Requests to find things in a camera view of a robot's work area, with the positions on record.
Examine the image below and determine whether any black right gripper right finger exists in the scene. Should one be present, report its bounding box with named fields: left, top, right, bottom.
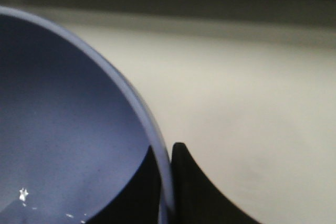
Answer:
left=171, top=142, right=258, bottom=223

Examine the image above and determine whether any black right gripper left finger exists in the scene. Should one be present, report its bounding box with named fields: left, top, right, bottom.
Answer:
left=85, top=145, right=161, bottom=223

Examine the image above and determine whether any blue cooking pot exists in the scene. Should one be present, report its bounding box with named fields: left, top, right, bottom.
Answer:
left=1, top=7, right=175, bottom=223

